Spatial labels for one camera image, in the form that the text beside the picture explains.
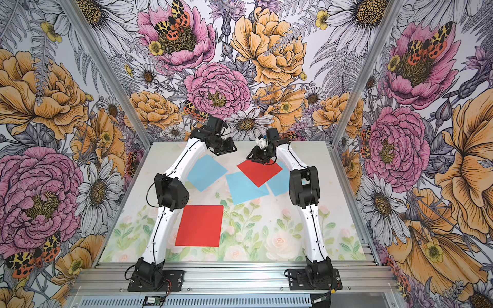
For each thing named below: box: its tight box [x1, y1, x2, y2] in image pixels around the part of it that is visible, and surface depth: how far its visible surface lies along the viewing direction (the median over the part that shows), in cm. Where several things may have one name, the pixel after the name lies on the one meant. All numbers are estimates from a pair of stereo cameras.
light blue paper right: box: [266, 159, 290, 197], surface depth 105 cm
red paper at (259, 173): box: [236, 160, 284, 189], surface depth 107 cm
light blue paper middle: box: [225, 171, 270, 205], surface depth 104 cm
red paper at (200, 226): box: [174, 204, 225, 248], surface depth 87 cm
